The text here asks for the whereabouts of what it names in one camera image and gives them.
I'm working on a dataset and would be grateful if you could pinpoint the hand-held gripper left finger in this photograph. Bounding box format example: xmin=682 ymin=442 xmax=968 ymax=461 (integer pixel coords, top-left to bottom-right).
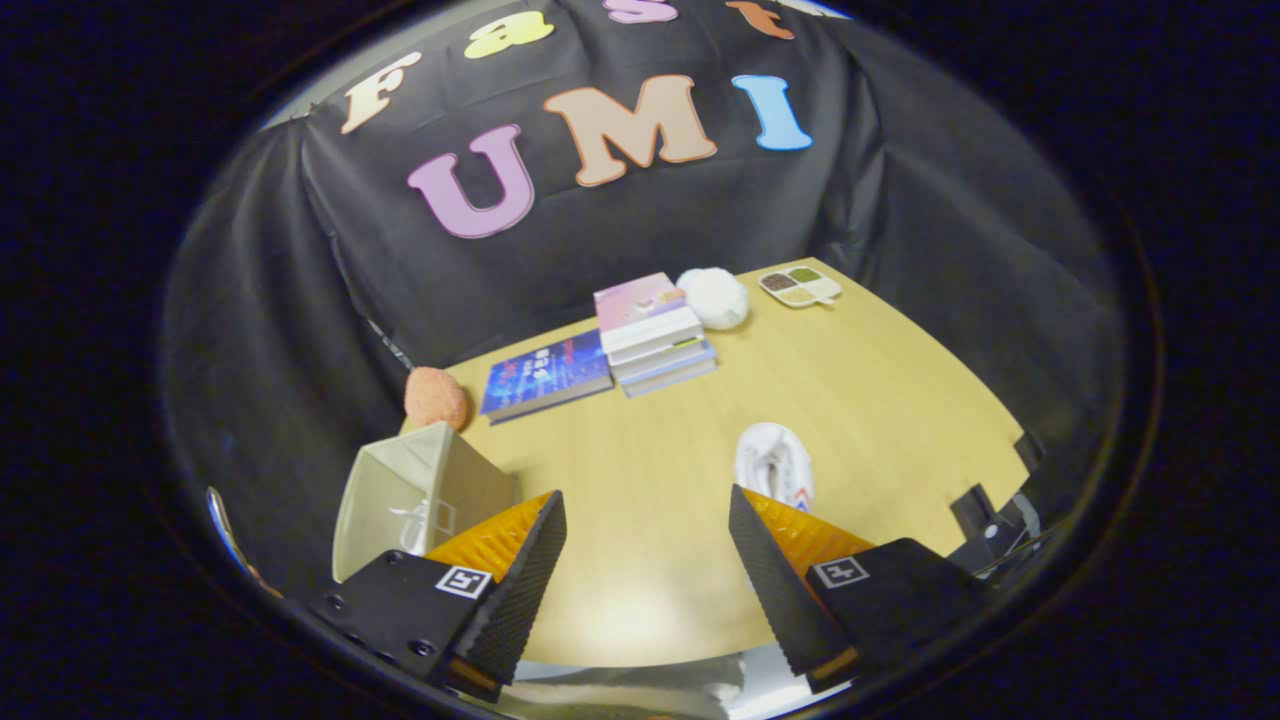
xmin=308 ymin=490 xmax=568 ymax=704

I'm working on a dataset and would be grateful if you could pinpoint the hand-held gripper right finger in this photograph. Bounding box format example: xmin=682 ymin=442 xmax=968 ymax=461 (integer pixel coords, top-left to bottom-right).
xmin=728 ymin=484 xmax=991 ymax=696

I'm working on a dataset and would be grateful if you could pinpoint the white canvas shoe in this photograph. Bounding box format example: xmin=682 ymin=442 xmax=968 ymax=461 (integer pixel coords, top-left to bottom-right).
xmin=733 ymin=422 xmax=816 ymax=513

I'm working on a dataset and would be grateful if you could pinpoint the beige fabric storage box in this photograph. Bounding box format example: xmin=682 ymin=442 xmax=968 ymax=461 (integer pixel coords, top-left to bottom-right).
xmin=332 ymin=421 xmax=521 ymax=584

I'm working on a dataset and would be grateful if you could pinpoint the orange sponge ball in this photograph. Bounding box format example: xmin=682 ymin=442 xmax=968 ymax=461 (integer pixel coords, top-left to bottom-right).
xmin=404 ymin=367 xmax=471 ymax=433

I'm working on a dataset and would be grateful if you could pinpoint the dark blue cover book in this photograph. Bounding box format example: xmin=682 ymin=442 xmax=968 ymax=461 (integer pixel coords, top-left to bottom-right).
xmin=480 ymin=328 xmax=616 ymax=426

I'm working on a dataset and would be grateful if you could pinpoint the dark stand equipment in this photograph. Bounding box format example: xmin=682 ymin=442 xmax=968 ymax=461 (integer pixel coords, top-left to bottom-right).
xmin=948 ymin=430 xmax=1051 ymax=581

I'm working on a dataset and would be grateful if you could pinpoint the light blue cover book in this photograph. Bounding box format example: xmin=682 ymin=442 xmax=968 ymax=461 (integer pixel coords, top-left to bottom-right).
xmin=620 ymin=345 xmax=719 ymax=399

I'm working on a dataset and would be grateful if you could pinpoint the thin white book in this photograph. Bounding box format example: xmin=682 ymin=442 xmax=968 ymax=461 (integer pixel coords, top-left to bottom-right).
xmin=610 ymin=335 xmax=713 ymax=381

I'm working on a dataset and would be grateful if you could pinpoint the white plush ball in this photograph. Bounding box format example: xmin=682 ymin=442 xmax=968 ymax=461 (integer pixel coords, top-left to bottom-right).
xmin=676 ymin=267 xmax=750 ymax=331

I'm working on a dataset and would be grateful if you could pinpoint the small divided palette tray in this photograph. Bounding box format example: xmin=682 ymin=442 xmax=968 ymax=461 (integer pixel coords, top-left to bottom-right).
xmin=757 ymin=266 xmax=843 ymax=309

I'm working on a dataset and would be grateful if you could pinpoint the pink cover book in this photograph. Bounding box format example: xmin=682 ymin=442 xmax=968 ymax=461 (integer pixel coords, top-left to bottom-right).
xmin=593 ymin=272 xmax=704 ymax=356

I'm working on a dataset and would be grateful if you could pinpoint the black backdrop cloth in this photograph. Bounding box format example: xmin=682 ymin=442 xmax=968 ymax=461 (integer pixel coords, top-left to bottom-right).
xmin=160 ymin=0 xmax=1121 ymax=601

